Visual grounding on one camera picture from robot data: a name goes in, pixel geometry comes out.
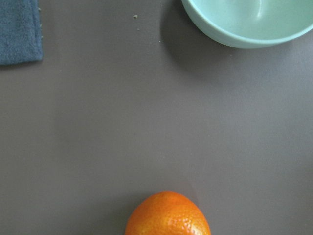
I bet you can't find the orange fruit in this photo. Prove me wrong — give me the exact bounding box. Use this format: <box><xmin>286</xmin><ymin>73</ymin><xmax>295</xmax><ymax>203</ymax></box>
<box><xmin>124</xmin><ymin>191</ymin><xmax>211</xmax><ymax>235</ymax></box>

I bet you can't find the green bowl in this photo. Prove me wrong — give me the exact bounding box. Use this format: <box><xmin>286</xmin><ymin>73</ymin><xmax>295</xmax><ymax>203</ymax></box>
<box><xmin>181</xmin><ymin>0</ymin><xmax>313</xmax><ymax>49</ymax></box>

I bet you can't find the grey cloth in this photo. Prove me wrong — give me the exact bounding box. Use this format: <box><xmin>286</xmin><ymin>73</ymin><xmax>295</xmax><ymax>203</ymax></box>
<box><xmin>0</xmin><ymin>0</ymin><xmax>43</xmax><ymax>65</ymax></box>

